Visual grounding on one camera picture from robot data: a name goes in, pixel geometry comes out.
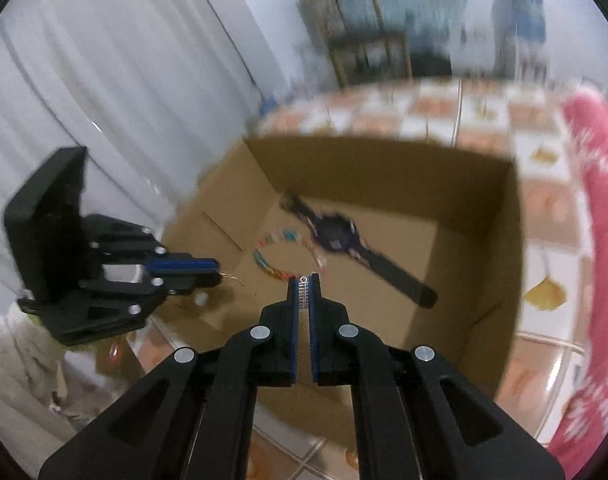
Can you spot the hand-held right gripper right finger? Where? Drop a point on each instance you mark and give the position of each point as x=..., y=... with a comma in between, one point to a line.
x=313, y=320

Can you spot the white water dispenser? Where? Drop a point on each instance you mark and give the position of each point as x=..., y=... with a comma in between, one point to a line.
x=516, y=55

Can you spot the small silver clip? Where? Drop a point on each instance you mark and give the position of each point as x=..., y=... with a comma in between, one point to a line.
x=306, y=290

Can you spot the pink patterned blanket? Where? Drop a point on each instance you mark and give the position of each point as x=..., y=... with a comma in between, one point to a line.
x=598, y=160

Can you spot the brown cardboard box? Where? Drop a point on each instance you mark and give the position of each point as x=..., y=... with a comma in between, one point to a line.
x=473, y=240

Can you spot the white curtain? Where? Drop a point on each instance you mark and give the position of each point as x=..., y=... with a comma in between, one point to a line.
x=109, y=85

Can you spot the leaf patterned tablecloth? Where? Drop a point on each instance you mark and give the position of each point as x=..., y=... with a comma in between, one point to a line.
x=548, y=240

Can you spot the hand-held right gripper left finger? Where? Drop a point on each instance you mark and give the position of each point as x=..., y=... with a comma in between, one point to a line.
x=295, y=320

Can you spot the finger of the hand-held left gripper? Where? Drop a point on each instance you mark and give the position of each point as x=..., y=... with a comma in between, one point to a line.
x=184, y=263
x=184, y=280

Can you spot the small blue floor object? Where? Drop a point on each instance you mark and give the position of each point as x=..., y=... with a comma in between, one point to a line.
x=269, y=106

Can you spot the wooden chair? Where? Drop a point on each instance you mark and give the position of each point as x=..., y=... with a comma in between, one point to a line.
x=368, y=45

